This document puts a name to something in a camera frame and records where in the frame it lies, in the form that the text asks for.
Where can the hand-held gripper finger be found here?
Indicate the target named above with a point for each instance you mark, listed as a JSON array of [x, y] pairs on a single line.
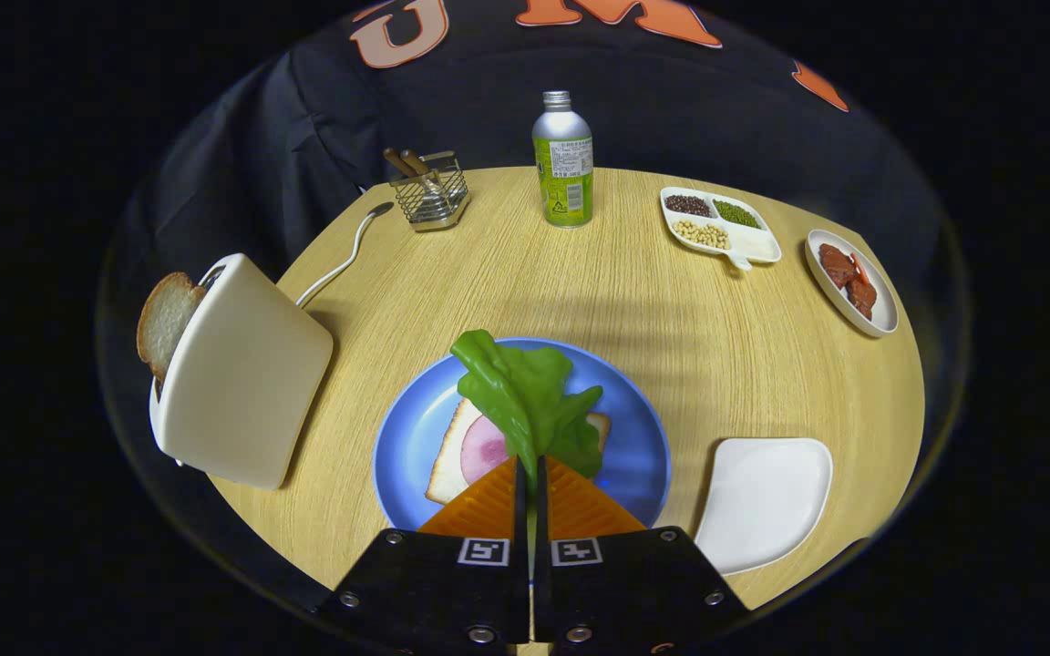
[[540, 547], [521, 547]]

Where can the green lettuce leaf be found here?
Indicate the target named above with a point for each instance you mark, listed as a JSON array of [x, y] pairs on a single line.
[[525, 392]]

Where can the toasted bread slice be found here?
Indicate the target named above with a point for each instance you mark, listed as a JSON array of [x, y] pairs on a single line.
[[165, 319]]

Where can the round pink ham slice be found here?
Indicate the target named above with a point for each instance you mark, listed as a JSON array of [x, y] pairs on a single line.
[[484, 451]]

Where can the white bread slice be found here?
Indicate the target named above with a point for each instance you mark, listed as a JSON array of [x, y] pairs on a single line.
[[446, 469]]

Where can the blue round plate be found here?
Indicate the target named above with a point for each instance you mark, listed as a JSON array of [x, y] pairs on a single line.
[[634, 428]]

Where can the white square plate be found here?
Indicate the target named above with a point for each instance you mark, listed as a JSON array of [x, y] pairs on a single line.
[[762, 501]]

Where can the white toaster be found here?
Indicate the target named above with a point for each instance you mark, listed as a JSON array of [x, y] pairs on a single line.
[[242, 392]]

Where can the yellow soybeans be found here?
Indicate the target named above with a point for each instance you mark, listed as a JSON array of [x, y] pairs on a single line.
[[701, 234]]

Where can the white divided dish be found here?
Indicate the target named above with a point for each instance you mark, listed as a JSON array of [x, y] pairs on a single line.
[[757, 246]]

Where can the dark brown beans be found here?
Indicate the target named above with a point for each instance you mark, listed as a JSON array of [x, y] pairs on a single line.
[[688, 205]]

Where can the silver bottle with green label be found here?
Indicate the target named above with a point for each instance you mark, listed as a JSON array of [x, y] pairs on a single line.
[[563, 173]]

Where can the green beans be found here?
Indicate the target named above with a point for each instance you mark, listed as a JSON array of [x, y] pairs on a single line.
[[737, 214]]

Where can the small red meat piece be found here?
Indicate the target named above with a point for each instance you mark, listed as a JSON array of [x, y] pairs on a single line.
[[861, 298]]

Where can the large red meat piece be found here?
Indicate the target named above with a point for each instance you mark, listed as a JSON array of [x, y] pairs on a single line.
[[838, 266]]

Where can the white round plate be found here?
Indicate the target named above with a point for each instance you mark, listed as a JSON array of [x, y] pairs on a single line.
[[880, 314]]

